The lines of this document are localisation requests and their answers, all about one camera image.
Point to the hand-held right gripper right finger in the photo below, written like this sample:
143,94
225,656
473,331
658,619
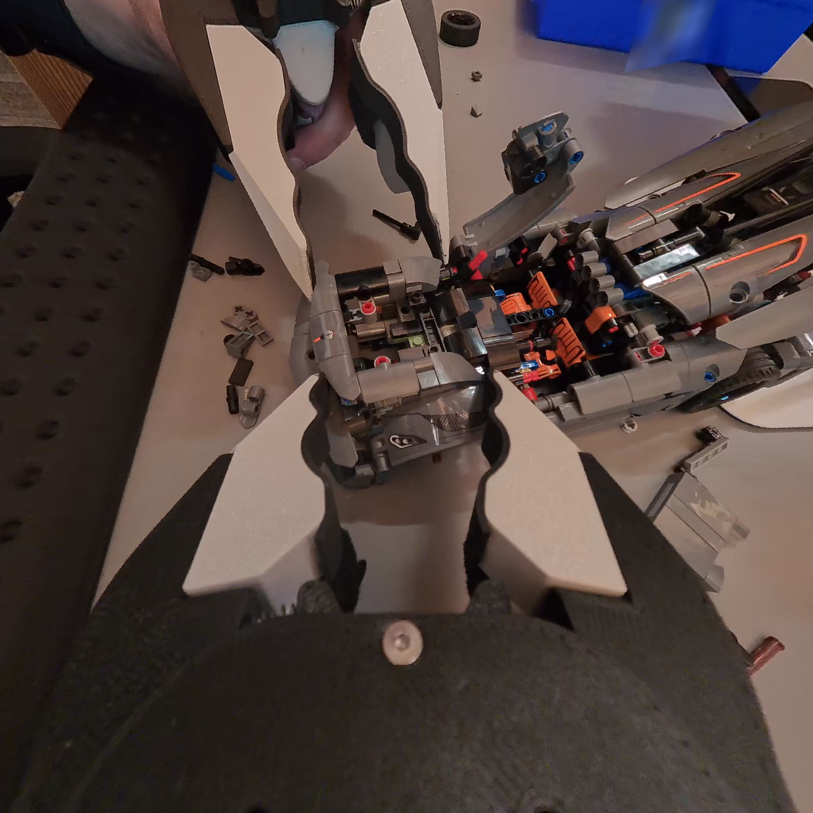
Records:
546,508

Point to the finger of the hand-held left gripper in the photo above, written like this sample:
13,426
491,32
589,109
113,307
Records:
248,127
413,127

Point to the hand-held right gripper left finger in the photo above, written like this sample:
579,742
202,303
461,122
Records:
254,508

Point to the black lego lever piece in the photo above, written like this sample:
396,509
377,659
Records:
400,225

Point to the grey lego car door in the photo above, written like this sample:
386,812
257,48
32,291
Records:
508,219

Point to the grey lego car model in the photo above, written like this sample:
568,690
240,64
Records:
635,387

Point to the blue lego pin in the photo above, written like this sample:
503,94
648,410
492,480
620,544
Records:
223,172

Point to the grey lego clip piece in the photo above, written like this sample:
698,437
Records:
252,406

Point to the black lego tire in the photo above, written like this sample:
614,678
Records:
458,28

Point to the short black lego pin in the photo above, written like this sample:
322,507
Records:
232,399

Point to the dark glossy lego tile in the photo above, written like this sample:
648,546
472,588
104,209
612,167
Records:
241,371

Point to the grey lego sloped panel assembly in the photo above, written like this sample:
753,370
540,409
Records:
698,514

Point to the grey lego plate with holes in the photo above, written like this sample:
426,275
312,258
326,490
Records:
238,316

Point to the blue plastic bin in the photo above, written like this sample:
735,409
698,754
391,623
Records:
571,25

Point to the black dimpled foam mat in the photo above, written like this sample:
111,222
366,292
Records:
95,286

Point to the small grey lego bracket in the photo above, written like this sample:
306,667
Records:
203,274

